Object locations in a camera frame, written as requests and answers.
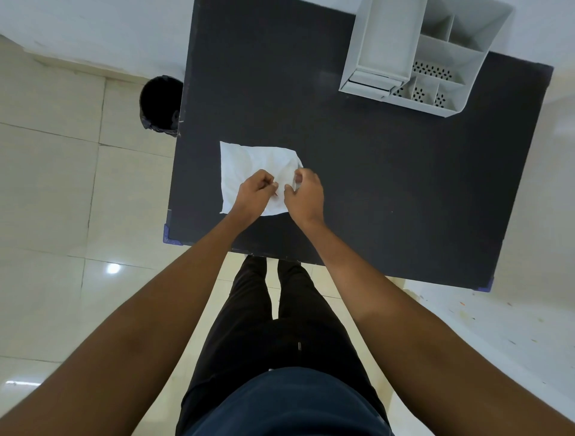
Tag person's left hand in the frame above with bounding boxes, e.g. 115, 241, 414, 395
228, 169, 280, 222

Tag white paper napkin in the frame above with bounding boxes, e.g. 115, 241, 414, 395
219, 141, 304, 217

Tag person's right hand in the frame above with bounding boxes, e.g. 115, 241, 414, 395
283, 168, 325, 226

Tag person's left forearm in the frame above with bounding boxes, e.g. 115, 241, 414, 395
0, 213, 252, 436

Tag black trash bin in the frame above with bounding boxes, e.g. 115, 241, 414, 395
139, 75, 184, 138

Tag person's right forearm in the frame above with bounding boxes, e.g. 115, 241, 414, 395
296, 218, 575, 436

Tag black trousers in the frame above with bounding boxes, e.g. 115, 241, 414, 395
175, 255, 392, 436

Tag grey plastic organizer rack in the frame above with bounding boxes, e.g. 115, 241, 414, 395
339, 0, 515, 118

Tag dark blue shirt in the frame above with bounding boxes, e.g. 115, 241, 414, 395
180, 367, 396, 436

